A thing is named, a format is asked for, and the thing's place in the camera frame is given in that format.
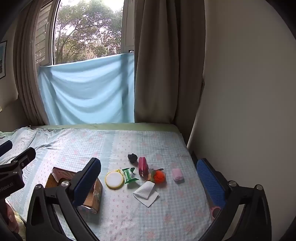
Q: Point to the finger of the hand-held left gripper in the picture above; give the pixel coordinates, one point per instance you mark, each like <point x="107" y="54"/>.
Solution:
<point x="5" y="148"/>
<point x="20" y="160"/>

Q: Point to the beige curtain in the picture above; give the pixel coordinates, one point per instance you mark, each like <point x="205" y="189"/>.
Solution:
<point x="166" y="69"/>
<point x="30" y="69"/>

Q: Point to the printed cardboard box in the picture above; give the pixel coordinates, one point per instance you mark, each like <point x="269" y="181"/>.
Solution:
<point x="92" y="199"/>

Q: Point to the white paper towel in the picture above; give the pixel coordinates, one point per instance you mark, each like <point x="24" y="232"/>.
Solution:
<point x="145" y="193"/>

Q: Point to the window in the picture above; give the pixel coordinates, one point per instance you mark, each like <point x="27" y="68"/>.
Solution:
<point x="87" y="30"/>

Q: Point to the round yellow powder puff case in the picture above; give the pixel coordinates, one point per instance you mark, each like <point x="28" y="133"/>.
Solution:
<point x="114" y="179"/>

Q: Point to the pink plastic item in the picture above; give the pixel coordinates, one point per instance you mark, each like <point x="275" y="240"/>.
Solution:
<point x="215" y="211"/>

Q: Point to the framed wall picture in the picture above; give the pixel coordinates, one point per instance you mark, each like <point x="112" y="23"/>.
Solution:
<point x="2" y="60"/>

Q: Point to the green mattress pad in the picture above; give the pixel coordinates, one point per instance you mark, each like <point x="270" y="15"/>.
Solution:
<point x="115" y="126"/>

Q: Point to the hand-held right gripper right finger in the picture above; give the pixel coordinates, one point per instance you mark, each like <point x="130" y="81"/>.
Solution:
<point x="210" y="183"/>

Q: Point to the pink zipper pouch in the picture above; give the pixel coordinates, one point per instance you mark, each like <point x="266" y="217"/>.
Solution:
<point x="143" y="166"/>

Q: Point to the black plastic clip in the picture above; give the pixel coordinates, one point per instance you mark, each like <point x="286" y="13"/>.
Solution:
<point x="133" y="158"/>

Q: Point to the person's left hand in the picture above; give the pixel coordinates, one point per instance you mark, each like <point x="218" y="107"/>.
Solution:
<point x="10" y="216"/>

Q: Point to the light blue window cloth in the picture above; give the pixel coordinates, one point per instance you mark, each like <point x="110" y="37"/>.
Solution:
<point x="87" y="92"/>

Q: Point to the green yellow hair scrunchie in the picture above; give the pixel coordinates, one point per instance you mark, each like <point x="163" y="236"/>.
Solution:
<point x="150" y="175"/>

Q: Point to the green wet wipes packet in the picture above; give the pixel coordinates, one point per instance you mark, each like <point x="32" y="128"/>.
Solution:
<point x="130" y="176"/>

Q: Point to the checked floral bedsheet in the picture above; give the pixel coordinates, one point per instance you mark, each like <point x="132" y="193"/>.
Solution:
<point x="129" y="215"/>

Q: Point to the orange fluffy pom-pom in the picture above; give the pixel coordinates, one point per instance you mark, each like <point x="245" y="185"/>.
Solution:
<point x="159" y="177"/>

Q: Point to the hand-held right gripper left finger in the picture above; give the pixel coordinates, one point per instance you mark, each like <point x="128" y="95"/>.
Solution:
<point x="87" y="183"/>

